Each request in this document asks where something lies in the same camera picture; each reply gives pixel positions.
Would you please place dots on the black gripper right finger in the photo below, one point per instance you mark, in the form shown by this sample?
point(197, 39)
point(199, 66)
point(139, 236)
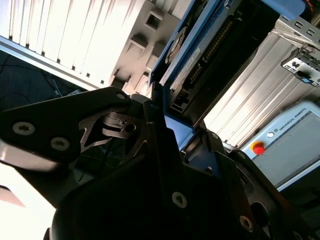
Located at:
point(230, 162)

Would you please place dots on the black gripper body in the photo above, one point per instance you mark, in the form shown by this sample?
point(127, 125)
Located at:
point(125, 212)

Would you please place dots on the hard disk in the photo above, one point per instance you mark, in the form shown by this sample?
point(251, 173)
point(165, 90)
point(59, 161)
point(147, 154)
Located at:
point(225, 62)

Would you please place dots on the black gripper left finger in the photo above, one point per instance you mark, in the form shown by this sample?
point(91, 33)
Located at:
point(50, 120)

